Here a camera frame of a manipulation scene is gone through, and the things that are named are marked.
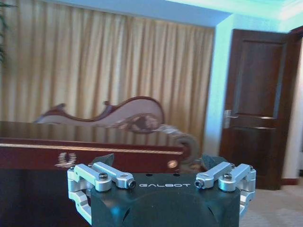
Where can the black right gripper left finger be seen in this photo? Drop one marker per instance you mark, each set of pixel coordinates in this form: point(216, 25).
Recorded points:
point(94, 175)

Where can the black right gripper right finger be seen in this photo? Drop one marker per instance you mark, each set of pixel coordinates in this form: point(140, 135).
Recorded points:
point(227, 176)

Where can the dark red wooden desk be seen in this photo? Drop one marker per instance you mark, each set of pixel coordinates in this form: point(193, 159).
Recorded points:
point(71, 146)

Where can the carved wooden chaise sofa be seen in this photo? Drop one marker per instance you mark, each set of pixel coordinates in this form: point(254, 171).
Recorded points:
point(132, 118)

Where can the dark brown wooden door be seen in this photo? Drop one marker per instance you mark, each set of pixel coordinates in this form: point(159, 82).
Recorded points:
point(253, 106)

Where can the beige pleated curtain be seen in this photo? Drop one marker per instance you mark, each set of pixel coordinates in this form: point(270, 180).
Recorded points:
point(106, 59)

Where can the green potted plant leaves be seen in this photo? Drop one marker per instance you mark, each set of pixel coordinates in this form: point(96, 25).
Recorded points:
point(2, 30)

